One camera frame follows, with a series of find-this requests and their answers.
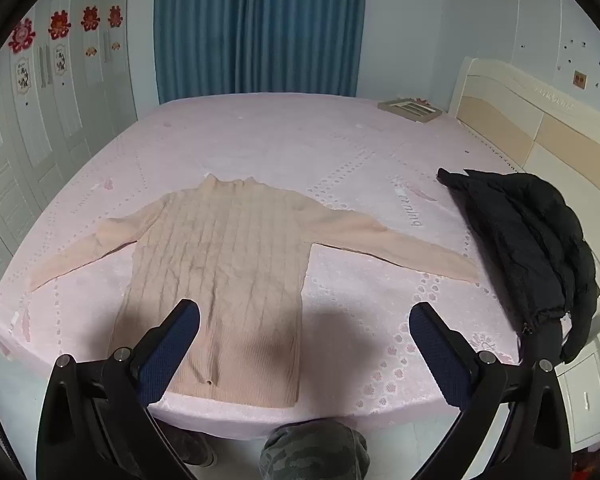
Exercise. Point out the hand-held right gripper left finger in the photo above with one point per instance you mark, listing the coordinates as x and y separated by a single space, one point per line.
172 345

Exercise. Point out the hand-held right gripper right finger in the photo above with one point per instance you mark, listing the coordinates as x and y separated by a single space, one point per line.
435 355

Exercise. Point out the beige knit sweater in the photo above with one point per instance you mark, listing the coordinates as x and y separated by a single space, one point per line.
220 260

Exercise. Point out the black puffer jacket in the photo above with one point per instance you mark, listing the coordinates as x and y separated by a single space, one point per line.
530 230

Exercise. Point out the white nightstand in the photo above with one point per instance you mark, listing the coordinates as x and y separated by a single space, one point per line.
590 385

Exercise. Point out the pink bed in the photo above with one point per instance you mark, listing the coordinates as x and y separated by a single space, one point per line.
290 140

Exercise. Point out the white wardrobe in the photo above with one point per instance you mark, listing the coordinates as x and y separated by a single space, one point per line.
70 110

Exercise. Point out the cream headboard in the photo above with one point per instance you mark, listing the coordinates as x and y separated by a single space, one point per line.
530 110

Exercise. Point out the blue curtain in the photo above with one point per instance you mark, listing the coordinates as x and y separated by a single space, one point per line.
260 25

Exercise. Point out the red paper-cut door decoration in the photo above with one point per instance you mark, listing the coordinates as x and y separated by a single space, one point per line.
60 22
90 17
115 16
21 35

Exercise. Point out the brown wall socket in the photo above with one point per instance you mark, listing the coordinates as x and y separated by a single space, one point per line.
578 78

